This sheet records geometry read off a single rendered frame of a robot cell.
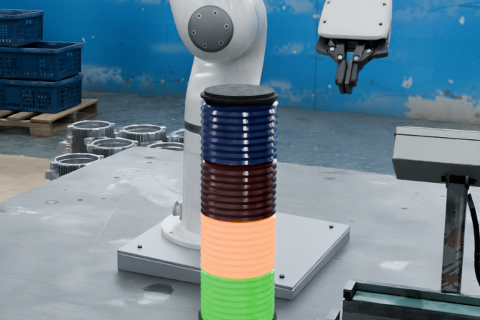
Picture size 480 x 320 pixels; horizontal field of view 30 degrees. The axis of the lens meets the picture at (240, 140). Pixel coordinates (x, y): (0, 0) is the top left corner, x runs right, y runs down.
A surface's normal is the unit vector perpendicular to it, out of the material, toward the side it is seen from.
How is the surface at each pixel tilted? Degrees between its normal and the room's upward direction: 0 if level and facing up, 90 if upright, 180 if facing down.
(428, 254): 0
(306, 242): 3
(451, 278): 90
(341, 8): 52
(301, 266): 3
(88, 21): 90
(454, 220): 90
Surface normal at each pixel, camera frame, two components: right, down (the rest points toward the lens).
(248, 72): 0.26, -0.47
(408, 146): -0.25, -0.43
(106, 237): 0.01, -0.97
